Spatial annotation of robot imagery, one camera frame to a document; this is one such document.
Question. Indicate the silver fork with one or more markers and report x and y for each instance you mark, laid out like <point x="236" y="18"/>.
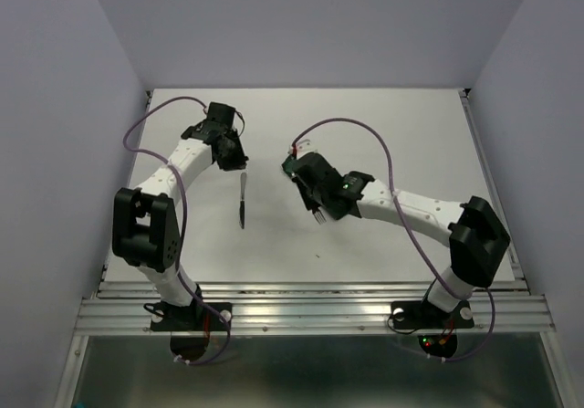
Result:
<point x="320" y="218"/>

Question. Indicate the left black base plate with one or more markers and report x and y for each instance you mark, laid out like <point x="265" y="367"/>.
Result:
<point x="209" y="317"/>

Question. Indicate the silver table knife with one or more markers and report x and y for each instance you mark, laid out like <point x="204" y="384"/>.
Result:
<point x="243" y="181"/>

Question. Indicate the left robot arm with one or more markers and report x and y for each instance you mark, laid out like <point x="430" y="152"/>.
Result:
<point x="149" y="220"/>

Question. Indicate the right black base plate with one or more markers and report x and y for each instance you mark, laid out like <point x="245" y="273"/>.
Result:
<point x="422" y="315"/>

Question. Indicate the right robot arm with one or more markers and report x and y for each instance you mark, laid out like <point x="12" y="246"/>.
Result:
<point x="475" y="236"/>

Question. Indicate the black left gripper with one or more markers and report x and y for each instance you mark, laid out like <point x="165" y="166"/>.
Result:
<point x="239" y="162"/>

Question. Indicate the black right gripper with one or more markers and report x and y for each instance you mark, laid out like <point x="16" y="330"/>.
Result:
<point x="310" y="203"/>

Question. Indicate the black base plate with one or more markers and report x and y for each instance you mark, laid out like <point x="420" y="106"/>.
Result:
<point x="422" y="315"/>
<point x="209" y="317"/>

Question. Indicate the dark green cloth napkin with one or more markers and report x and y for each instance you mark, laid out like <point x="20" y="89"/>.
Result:
<point x="288" y="166"/>

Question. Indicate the aluminium frame rail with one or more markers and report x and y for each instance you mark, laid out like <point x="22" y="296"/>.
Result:
<point x="316" y="344"/>

